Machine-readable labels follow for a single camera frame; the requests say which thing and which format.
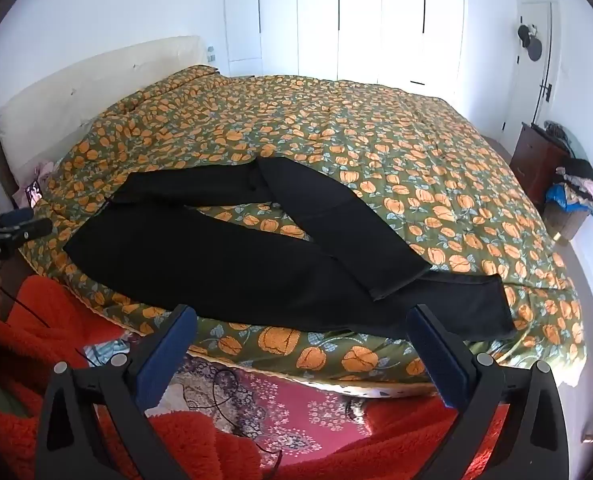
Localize white door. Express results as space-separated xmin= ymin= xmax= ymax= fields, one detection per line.
xmin=501 ymin=1 xmax=562 ymax=146

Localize pink patterned rug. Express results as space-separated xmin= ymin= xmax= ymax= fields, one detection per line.
xmin=84 ymin=340 xmax=377 ymax=461

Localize beige padded headboard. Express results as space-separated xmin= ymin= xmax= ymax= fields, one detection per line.
xmin=0 ymin=35 xmax=207 ymax=181

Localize pile of clothes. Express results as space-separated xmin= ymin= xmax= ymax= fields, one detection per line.
xmin=544 ymin=120 xmax=593 ymax=216

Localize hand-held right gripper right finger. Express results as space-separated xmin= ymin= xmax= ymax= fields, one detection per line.
xmin=405 ymin=304 xmax=570 ymax=480

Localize black cable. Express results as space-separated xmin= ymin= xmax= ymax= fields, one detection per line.
xmin=0 ymin=285 xmax=284 ymax=478

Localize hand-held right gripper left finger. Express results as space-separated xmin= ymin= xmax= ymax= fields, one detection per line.
xmin=34 ymin=304 xmax=200 ymax=480

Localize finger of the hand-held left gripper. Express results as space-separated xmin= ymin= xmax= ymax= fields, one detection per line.
xmin=0 ymin=208 xmax=36 ymax=228
xmin=4 ymin=217 xmax=53 ymax=248

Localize black hats on door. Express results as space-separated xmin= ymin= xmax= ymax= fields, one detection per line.
xmin=517 ymin=24 xmax=545 ymax=63

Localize green orange floral quilt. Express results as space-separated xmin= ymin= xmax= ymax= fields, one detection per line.
xmin=24 ymin=65 xmax=585 ymax=396

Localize black pants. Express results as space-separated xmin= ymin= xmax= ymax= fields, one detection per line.
xmin=62 ymin=156 xmax=518 ymax=343

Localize red fleece garment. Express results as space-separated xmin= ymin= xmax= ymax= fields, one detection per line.
xmin=0 ymin=275 xmax=507 ymax=480

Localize pink cloth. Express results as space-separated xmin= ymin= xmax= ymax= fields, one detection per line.
xmin=26 ymin=160 xmax=57 ymax=181

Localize wicker laundry basket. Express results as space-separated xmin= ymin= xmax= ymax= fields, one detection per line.
xmin=543 ymin=202 xmax=593 ymax=242

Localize white wardrobe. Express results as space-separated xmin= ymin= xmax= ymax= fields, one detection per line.
xmin=222 ymin=0 xmax=470 ymax=106

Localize dark wooden nightstand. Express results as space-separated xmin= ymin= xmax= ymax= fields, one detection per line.
xmin=509 ymin=122 xmax=570 ymax=211

